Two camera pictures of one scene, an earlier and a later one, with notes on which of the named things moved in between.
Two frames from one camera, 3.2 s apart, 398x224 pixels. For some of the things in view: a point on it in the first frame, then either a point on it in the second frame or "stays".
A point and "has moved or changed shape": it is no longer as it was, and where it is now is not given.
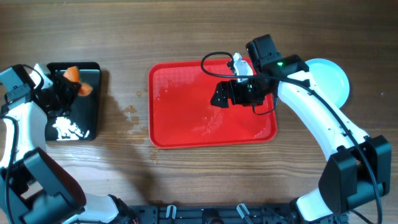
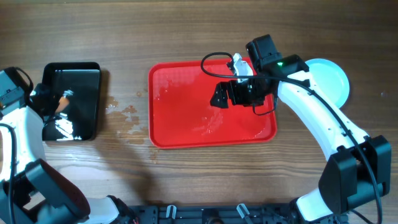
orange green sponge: [73, 74] has moved or changed shape
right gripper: [232, 93] stays
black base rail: [216, 214] stays
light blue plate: [330, 79] stays
